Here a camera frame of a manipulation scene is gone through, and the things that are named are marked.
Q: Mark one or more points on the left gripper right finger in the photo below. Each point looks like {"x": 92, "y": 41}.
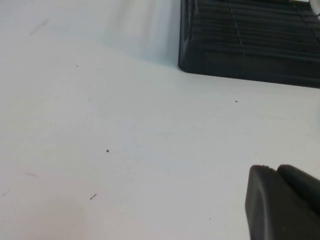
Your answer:
{"x": 302, "y": 185}

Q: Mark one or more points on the black plastic drip tray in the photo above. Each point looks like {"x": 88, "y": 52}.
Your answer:
{"x": 250, "y": 71}

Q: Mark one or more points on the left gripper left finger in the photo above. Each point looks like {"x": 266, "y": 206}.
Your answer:
{"x": 275, "y": 210}

